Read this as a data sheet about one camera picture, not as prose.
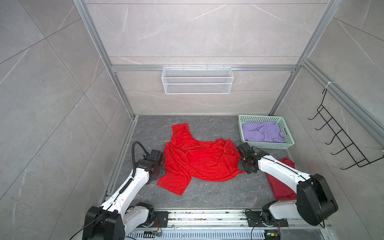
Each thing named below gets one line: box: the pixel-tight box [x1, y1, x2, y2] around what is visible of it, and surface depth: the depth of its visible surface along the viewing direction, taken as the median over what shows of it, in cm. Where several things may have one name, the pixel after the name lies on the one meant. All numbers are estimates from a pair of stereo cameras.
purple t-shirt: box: [242, 121, 285, 143], surface depth 109 cm
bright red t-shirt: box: [157, 123, 246, 195], surface depth 95 cm
